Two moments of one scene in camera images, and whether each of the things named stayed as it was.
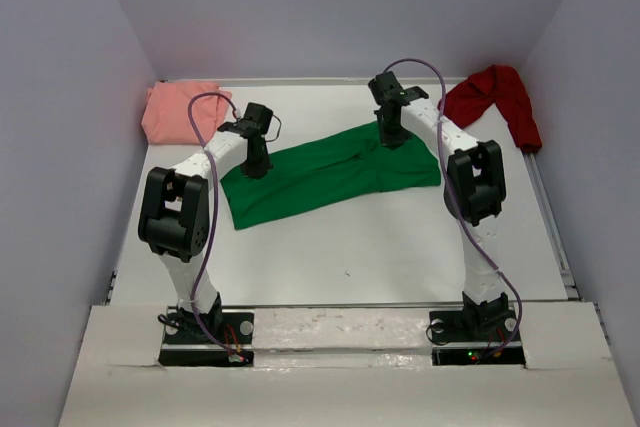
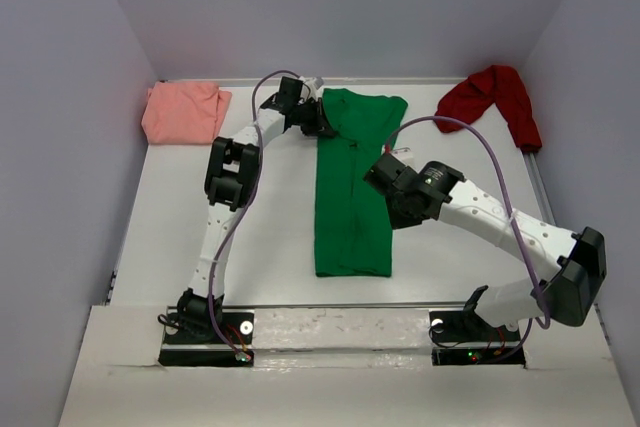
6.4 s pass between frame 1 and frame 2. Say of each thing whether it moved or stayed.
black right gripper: moved
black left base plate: stayed
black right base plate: stayed
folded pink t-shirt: stayed
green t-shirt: moved
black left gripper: moved
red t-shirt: stayed
